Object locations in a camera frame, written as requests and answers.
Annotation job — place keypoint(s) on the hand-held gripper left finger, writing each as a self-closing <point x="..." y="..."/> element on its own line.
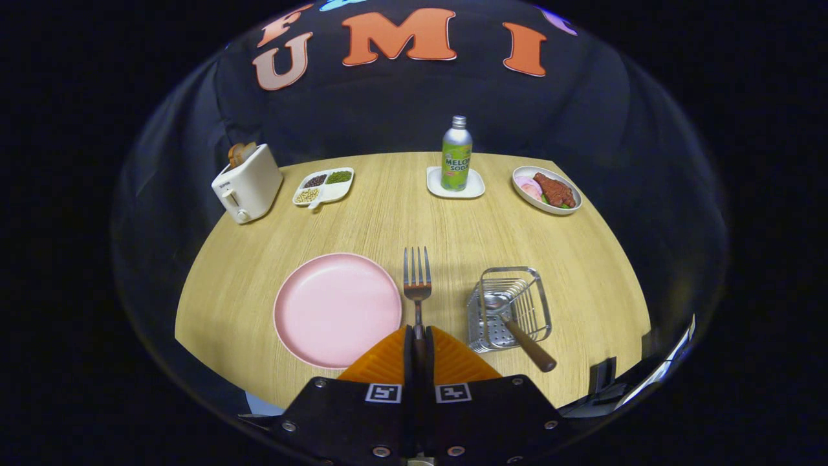
<point x="349" y="414"/>

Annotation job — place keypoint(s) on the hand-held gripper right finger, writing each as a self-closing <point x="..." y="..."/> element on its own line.
<point x="491" y="414"/>

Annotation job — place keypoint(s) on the pink round plate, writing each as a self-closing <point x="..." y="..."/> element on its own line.
<point x="336" y="310"/>

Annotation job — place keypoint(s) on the white oval food plate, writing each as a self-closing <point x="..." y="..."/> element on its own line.
<point x="525" y="197"/>

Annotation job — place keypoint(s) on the green vegetable leaves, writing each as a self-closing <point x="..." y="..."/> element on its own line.
<point x="564" y="206"/>

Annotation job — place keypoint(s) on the yellow beans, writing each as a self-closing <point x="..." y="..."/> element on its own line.
<point x="306" y="195"/>

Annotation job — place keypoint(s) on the white divided dish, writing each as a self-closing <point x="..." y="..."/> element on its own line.
<point x="333" y="191"/>

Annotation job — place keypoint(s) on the white square coaster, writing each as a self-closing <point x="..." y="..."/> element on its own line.
<point x="475" y="189"/>

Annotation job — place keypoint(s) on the pink ham slices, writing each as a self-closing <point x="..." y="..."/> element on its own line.
<point x="529" y="188"/>

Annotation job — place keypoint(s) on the red meat piece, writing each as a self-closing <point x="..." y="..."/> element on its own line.
<point x="555" y="189"/>

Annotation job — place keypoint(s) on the dark brown beans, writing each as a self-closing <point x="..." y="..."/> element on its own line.
<point x="315" y="180"/>

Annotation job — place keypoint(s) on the green beans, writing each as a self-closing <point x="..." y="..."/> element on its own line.
<point x="338" y="177"/>

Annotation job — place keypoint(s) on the white toaster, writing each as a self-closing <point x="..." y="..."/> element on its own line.
<point x="252" y="188"/>

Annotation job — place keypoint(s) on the green soda bottle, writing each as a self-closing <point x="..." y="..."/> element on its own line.
<point x="457" y="162"/>

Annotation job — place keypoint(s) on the toasted bread slice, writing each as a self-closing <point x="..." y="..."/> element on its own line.
<point x="249" y="150"/>
<point x="235" y="154"/>

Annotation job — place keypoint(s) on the black backdrop cloth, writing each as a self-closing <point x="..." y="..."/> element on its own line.
<point x="388" y="110"/>

